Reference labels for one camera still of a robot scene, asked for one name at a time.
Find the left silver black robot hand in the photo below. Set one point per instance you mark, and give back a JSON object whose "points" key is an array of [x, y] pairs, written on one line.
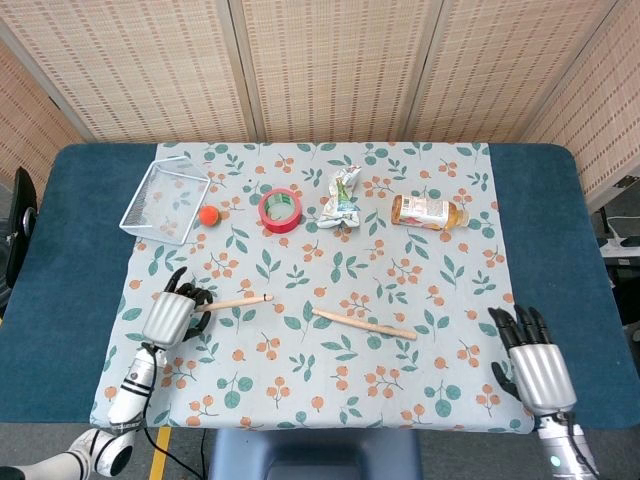
{"points": [[170, 317]]}

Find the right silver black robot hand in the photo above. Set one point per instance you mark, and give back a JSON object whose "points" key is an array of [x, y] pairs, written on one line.
{"points": [[540, 372]]}

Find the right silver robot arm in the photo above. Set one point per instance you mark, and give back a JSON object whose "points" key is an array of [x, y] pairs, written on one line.
{"points": [[567, 445]]}

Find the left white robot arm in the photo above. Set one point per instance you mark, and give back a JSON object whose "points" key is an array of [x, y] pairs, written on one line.
{"points": [[115, 415]]}

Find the small orange green ball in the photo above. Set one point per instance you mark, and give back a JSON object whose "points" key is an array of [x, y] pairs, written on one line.
{"points": [[209, 215]]}

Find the floral patterned tablecloth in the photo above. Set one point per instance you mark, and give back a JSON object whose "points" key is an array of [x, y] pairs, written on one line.
{"points": [[320, 350]]}

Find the red tape roll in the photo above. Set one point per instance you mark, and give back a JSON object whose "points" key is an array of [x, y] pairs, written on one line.
{"points": [[280, 210]]}

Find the black office chair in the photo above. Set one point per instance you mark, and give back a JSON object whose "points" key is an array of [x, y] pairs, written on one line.
{"points": [[17, 235]]}

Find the orange drink plastic bottle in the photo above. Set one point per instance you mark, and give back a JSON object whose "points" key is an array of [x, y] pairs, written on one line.
{"points": [[425, 211]]}

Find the crumpled snack wrapper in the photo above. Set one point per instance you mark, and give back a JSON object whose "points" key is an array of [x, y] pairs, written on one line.
{"points": [[341, 200]]}

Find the woven bamboo folding screen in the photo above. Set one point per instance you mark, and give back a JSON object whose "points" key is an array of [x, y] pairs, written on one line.
{"points": [[320, 65]]}

